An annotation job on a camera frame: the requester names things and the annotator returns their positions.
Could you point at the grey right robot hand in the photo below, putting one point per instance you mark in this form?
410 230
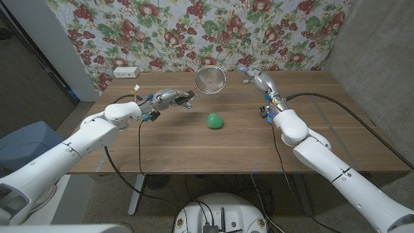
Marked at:
265 82

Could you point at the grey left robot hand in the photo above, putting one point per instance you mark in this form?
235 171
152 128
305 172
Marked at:
165 97

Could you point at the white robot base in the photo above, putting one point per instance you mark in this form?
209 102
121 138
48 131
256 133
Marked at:
239 210

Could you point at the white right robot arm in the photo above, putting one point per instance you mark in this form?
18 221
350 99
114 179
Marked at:
323 158

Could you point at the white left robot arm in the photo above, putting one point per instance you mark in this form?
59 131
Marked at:
64 152

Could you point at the green stress ball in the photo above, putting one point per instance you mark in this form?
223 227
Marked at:
214 121

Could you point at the white power strip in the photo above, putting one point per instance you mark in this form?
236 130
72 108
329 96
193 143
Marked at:
126 72

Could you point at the floral fruit print backdrop cloth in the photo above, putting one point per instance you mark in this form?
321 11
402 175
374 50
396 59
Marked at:
194 32

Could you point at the black round fan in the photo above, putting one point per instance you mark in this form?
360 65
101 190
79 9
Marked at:
157 181

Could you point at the white table leg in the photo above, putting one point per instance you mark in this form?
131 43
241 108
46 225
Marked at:
136 194

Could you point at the dark table leg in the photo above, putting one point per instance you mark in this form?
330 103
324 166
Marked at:
305 202

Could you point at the blue grey bin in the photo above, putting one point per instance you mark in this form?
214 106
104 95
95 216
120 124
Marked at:
26 142

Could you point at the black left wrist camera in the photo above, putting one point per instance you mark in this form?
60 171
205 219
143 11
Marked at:
153 116

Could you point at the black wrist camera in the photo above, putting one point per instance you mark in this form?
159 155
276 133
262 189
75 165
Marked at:
153 116
266 115

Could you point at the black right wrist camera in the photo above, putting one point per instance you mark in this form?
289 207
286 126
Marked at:
266 115

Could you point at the black door frame rail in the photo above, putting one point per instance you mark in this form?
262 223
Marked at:
72 97

